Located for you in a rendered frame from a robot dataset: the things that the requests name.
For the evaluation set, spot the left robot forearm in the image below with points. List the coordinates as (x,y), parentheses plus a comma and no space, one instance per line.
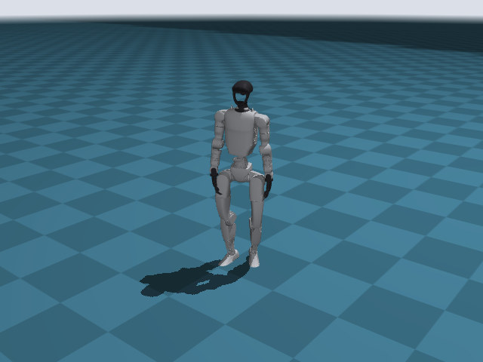
(267,163)

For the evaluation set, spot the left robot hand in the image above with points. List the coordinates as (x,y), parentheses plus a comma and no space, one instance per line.
(268,181)

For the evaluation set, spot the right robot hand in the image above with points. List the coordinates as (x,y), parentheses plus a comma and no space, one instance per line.
(214,179)

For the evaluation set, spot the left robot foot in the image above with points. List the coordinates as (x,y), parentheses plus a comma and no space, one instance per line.
(253,259)

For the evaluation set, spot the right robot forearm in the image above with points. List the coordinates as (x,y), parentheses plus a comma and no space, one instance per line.
(215,158)

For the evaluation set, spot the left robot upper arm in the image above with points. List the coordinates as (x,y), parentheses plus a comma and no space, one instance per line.
(262,121)

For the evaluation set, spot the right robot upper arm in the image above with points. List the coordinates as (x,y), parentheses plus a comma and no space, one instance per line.
(219,128)

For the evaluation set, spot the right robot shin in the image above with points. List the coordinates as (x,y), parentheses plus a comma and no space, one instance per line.
(228,233)

